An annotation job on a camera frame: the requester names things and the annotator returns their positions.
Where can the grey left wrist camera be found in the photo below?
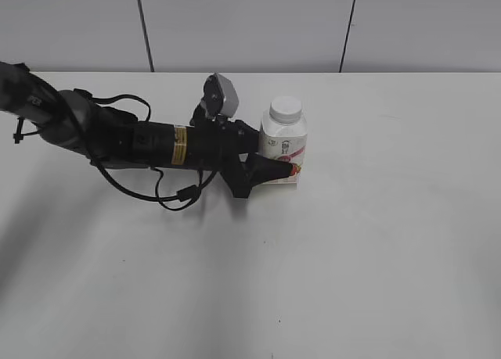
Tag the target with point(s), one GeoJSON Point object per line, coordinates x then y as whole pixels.
{"type": "Point", "coordinates": [219, 101]}

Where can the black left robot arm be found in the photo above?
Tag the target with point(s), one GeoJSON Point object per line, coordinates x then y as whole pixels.
{"type": "Point", "coordinates": [113, 139]}

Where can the white yili changqing yogurt bottle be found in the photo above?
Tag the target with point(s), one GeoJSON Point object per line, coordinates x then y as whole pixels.
{"type": "Point", "coordinates": [283, 138]}

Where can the white plastic bottle cap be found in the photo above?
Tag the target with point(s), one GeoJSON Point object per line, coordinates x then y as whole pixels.
{"type": "Point", "coordinates": [285, 109]}

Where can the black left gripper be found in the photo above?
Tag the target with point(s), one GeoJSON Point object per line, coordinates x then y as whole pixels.
{"type": "Point", "coordinates": [216, 146]}

